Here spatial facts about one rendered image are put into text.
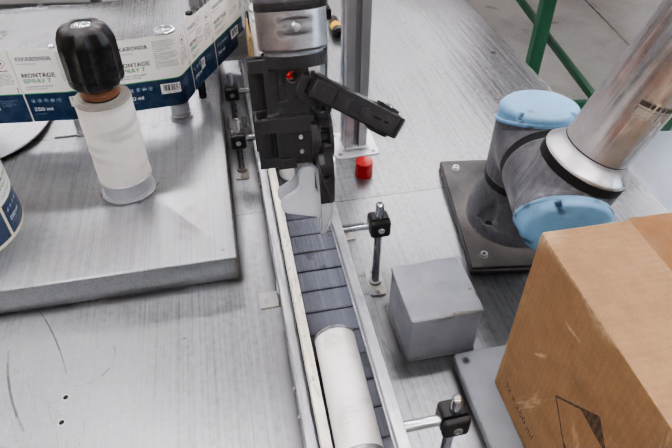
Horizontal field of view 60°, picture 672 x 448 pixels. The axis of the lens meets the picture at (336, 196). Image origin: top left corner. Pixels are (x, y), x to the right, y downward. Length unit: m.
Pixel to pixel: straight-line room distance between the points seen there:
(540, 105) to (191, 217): 0.57
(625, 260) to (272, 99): 0.38
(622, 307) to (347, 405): 0.30
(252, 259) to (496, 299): 0.39
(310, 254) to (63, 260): 0.37
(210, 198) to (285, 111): 0.41
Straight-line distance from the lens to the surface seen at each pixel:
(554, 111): 0.88
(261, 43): 0.61
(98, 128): 0.95
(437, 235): 1.01
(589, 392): 0.60
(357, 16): 1.05
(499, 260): 0.96
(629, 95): 0.73
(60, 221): 1.04
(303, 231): 0.93
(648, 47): 0.72
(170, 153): 1.13
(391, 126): 0.64
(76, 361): 0.91
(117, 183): 1.01
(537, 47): 2.53
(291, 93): 0.63
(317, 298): 0.83
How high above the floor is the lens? 1.52
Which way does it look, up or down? 40 degrees down
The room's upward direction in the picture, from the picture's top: straight up
